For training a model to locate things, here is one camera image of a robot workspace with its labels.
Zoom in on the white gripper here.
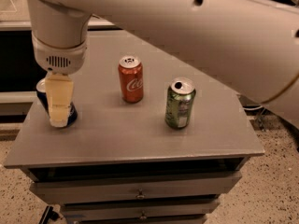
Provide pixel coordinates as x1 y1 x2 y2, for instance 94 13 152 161
32 33 87 128

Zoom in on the blue pepsi can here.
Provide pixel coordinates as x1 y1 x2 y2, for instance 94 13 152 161
36 79 78 128

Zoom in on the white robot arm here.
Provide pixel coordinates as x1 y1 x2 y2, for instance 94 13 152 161
28 0 299 125

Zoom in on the red coke can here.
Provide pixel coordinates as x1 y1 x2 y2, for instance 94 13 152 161
118 55 144 103

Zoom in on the green soda can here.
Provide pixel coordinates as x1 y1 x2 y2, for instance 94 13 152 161
165 77 196 129

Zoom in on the grey metal railing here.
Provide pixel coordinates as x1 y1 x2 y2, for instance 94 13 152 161
0 17 117 31

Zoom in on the grey drawer cabinet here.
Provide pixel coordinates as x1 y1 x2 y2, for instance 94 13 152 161
6 31 263 224

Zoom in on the top grey drawer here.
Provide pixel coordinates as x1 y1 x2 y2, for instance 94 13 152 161
30 171 241 204

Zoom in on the grey drawer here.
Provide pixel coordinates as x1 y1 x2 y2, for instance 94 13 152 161
61 198 219 221
30 171 241 204

